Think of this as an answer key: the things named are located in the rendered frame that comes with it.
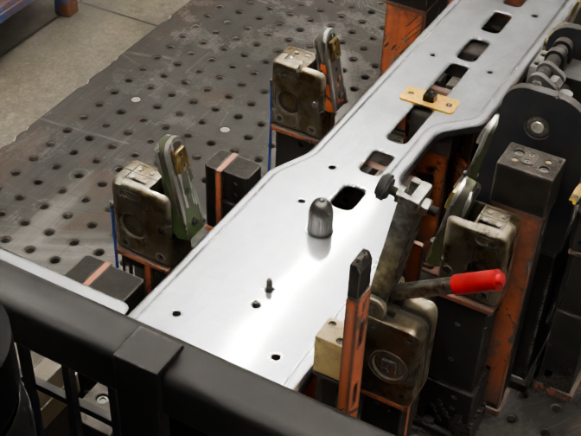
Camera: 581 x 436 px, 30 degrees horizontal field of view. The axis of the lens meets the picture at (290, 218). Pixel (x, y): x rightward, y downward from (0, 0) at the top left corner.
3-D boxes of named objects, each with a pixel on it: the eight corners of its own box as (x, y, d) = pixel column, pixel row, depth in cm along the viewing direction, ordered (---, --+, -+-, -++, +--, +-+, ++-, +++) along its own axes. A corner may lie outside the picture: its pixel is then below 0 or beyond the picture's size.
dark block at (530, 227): (464, 375, 157) (511, 139, 130) (510, 394, 155) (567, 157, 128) (451, 398, 154) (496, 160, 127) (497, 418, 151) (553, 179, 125)
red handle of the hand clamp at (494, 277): (379, 274, 119) (506, 258, 109) (388, 291, 120) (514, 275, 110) (363, 298, 116) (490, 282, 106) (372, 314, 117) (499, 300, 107)
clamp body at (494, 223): (424, 385, 156) (457, 179, 132) (498, 416, 152) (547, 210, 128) (397, 428, 150) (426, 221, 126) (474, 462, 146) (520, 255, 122)
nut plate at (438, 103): (398, 99, 158) (399, 92, 158) (408, 86, 161) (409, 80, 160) (451, 115, 155) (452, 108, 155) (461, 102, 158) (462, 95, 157)
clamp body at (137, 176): (147, 332, 162) (132, 144, 140) (213, 362, 158) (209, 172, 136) (110, 371, 156) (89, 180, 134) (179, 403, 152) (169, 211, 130)
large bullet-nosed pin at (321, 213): (314, 227, 138) (316, 187, 134) (336, 236, 137) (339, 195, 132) (302, 241, 136) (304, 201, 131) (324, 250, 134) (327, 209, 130)
